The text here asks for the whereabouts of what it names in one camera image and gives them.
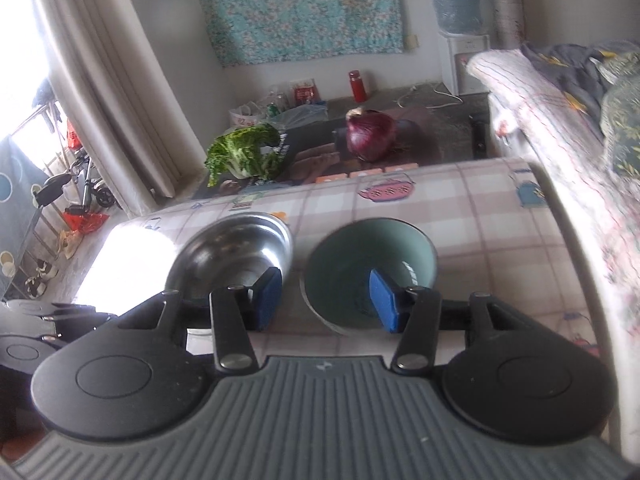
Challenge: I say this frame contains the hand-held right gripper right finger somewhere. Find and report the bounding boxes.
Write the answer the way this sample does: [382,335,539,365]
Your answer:
[369,268,523,375]

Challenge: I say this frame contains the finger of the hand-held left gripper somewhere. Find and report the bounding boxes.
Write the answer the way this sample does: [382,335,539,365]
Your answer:
[44,303,119,347]

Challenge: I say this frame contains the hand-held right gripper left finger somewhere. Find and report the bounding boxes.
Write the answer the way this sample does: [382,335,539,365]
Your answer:
[117,266,284,374]

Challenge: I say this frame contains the teal ceramic bowl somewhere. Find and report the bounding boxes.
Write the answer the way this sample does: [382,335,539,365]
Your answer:
[299,217,441,337]

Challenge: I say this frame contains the stainless steel bowl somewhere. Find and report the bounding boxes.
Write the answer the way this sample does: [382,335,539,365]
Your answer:
[164,211,294,307]

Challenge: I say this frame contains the black and white shoes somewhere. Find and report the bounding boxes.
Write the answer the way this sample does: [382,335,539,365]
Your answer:
[22,260,60,298]

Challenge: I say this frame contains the red plastic bag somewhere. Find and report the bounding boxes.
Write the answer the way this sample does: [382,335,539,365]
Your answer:
[64,210,110,235]

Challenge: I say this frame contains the plaid printed tablecloth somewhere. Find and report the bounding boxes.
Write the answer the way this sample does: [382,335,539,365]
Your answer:
[75,156,601,361]

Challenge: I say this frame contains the black padded seat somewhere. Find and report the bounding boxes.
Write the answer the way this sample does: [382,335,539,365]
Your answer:
[36,174,72,207]

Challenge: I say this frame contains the green leafy cabbage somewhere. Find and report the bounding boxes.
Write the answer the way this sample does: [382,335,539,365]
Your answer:
[205,124,283,187]

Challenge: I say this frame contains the red onion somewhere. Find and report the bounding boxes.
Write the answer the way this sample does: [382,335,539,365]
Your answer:
[346,108,399,162]

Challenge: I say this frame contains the white plastic bag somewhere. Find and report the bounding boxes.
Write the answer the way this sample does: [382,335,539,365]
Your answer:
[229,102,268,131]

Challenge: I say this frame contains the black cutting board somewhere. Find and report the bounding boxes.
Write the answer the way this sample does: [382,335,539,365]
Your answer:
[192,82,493,201]

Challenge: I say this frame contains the red snack packet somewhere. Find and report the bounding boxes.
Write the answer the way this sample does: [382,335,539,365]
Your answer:
[292,79,318,107]

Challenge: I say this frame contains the red bottle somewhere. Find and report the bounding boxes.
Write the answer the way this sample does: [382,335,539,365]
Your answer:
[349,70,368,103]

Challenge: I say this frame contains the white striped quilt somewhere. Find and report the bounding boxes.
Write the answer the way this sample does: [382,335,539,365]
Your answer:
[466,49,640,461]

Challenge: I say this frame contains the beige curtain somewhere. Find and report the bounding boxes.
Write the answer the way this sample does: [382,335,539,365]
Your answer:
[22,0,201,216]

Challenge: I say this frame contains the white water dispenser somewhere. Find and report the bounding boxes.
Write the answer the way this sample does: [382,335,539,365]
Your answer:
[437,31,492,97]

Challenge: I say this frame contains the grey printed blanket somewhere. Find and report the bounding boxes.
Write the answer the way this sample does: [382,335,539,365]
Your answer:
[520,40,640,126]

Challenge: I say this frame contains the green floral pillow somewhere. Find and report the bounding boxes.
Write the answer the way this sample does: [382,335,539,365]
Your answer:
[599,52,640,181]

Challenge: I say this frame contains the floral paper roll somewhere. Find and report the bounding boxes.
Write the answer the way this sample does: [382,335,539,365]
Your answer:
[489,0,525,51]

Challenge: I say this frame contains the white power cable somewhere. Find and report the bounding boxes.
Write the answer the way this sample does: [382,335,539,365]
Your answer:
[392,82,463,110]

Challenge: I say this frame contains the teal floral wall cloth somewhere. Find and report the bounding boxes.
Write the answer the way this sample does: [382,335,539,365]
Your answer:
[192,0,416,68]

